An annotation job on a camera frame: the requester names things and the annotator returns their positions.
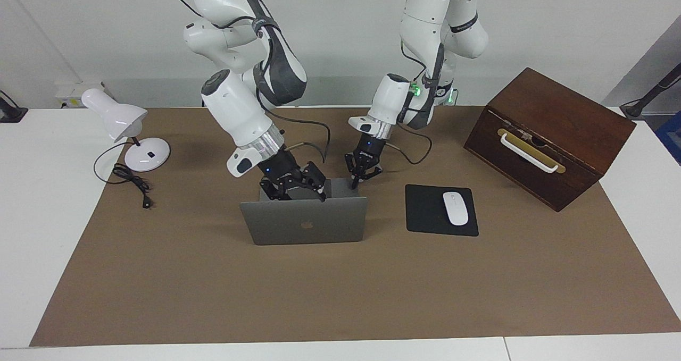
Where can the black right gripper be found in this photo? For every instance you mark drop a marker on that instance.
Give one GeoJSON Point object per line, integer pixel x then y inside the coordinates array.
{"type": "Point", "coordinates": [281, 165]}

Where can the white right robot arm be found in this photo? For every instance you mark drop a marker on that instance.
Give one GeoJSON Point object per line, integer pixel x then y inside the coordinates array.
{"type": "Point", "coordinates": [234, 106]}

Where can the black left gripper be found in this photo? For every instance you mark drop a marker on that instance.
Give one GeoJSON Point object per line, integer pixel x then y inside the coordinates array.
{"type": "Point", "coordinates": [368, 147]}

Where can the brown table mat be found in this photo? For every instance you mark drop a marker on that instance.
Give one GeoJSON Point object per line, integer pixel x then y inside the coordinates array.
{"type": "Point", "coordinates": [319, 297]}

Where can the white desk lamp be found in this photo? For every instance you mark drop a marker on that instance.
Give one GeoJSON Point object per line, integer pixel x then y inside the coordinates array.
{"type": "Point", "coordinates": [143, 159]}

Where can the grey Apple laptop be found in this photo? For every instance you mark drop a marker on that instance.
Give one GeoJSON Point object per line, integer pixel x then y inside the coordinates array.
{"type": "Point", "coordinates": [303, 217]}

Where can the white wall socket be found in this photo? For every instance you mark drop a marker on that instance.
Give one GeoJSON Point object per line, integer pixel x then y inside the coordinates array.
{"type": "Point", "coordinates": [69, 92]}

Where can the blue object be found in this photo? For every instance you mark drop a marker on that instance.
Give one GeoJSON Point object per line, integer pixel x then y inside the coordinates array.
{"type": "Point", "coordinates": [671, 137]}

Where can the white computer mouse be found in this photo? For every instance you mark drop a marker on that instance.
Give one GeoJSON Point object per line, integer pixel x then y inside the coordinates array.
{"type": "Point", "coordinates": [456, 209]}

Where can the black stand base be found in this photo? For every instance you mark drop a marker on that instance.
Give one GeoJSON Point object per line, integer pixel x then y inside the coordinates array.
{"type": "Point", "coordinates": [10, 114]}
{"type": "Point", "coordinates": [636, 108]}

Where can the dark brown wooden box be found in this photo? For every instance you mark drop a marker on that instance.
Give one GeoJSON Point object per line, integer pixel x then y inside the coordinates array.
{"type": "Point", "coordinates": [558, 106]}

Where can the black mouse pad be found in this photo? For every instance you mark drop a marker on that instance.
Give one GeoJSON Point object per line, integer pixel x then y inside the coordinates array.
{"type": "Point", "coordinates": [425, 212]}

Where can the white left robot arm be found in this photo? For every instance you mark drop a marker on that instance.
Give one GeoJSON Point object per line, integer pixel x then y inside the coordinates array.
{"type": "Point", "coordinates": [388, 100]}

